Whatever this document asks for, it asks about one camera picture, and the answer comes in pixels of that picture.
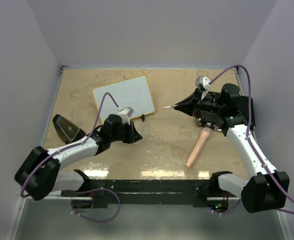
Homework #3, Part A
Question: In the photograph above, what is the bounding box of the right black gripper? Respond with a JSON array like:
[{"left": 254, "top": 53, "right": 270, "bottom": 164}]
[{"left": 175, "top": 88, "right": 224, "bottom": 118}]

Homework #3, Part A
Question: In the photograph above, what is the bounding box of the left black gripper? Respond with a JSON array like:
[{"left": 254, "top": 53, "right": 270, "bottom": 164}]
[{"left": 110, "top": 120, "right": 142, "bottom": 144}]

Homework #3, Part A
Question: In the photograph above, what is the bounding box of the red whiteboard marker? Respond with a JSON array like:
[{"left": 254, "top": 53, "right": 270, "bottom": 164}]
[{"left": 163, "top": 105, "right": 176, "bottom": 109}]

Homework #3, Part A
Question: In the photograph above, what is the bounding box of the yellow framed whiteboard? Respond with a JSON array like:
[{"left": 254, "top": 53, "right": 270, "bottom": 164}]
[{"left": 92, "top": 75, "right": 155, "bottom": 121}]

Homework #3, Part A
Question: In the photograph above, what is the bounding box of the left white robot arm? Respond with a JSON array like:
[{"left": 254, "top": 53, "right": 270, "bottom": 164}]
[{"left": 14, "top": 114, "right": 143, "bottom": 201}]

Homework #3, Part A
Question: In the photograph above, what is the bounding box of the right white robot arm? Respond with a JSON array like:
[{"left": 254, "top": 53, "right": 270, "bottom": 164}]
[{"left": 173, "top": 83, "right": 289, "bottom": 213}]

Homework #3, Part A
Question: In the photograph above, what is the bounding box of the pink toy microphone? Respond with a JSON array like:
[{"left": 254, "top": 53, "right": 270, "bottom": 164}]
[{"left": 185, "top": 127, "right": 211, "bottom": 168}]

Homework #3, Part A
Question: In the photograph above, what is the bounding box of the black hard case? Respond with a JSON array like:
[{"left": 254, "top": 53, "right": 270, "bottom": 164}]
[{"left": 194, "top": 95, "right": 249, "bottom": 131}]

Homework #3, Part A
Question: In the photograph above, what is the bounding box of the black base bar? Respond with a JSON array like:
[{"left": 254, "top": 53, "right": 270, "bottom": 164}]
[{"left": 61, "top": 178, "right": 237, "bottom": 210}]

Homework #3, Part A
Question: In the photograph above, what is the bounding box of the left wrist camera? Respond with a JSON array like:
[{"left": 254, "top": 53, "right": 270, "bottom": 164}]
[{"left": 117, "top": 107, "right": 134, "bottom": 124}]

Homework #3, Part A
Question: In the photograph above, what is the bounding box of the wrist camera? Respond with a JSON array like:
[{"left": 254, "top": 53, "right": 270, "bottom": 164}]
[
  {"left": 117, "top": 107, "right": 134, "bottom": 124},
  {"left": 195, "top": 75, "right": 211, "bottom": 100}
]

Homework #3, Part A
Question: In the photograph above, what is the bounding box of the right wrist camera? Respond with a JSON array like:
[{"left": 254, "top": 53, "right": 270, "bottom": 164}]
[{"left": 195, "top": 75, "right": 211, "bottom": 100}]

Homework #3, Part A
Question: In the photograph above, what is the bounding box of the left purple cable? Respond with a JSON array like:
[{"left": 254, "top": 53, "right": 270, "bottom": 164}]
[{"left": 20, "top": 92, "right": 121, "bottom": 198}]

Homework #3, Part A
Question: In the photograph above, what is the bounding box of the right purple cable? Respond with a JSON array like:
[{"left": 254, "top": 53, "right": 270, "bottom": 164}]
[{"left": 208, "top": 64, "right": 294, "bottom": 218}]

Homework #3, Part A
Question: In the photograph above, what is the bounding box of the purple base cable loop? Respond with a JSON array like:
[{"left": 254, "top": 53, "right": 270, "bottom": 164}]
[{"left": 71, "top": 188, "right": 121, "bottom": 222}]

